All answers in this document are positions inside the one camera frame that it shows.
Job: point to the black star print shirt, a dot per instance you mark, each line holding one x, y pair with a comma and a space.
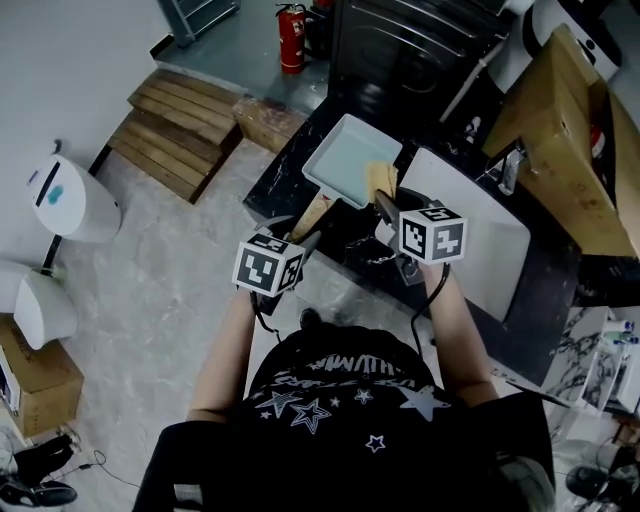
350, 450

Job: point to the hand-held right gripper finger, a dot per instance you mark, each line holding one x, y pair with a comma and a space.
416, 197
387, 210

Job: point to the black floor fan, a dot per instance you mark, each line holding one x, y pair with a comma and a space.
605, 475

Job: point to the black front-loading appliance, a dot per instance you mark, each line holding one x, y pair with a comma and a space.
400, 55

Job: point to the red fire extinguisher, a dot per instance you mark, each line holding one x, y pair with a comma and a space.
291, 40

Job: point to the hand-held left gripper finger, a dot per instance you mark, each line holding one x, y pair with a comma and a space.
274, 223
311, 245

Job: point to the white toilet with blue mark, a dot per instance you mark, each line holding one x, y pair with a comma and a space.
75, 200

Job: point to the small closed cardboard box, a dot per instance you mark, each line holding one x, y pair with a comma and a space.
45, 385

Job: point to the person's right forearm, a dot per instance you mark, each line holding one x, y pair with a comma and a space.
457, 335

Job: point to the black sneakers on floor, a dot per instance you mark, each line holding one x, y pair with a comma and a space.
35, 475

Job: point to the small white bottle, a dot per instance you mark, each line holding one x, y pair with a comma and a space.
472, 130

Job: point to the white rectangular sink basin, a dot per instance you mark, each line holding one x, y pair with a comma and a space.
475, 220

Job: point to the chrome faucet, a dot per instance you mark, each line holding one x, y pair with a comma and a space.
509, 172

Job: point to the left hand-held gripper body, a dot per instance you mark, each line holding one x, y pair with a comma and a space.
260, 267

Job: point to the white round appliance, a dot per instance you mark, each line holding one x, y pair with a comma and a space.
520, 40

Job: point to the person's black shoe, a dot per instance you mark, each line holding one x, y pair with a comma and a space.
310, 319

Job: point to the white drain pipe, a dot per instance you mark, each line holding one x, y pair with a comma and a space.
472, 82

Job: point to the weathered wooden block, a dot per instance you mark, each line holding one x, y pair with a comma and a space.
267, 122

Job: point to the black marble vanity counter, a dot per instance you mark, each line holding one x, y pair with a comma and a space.
545, 300

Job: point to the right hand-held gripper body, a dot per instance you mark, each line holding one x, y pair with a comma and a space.
432, 235

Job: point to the wooden plank pallet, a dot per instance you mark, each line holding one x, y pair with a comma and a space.
172, 135

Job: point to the grey metal rack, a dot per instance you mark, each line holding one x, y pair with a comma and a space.
200, 17

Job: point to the marble pattern shelf unit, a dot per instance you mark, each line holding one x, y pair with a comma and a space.
595, 365

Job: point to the person's left forearm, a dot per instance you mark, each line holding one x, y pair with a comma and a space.
222, 355

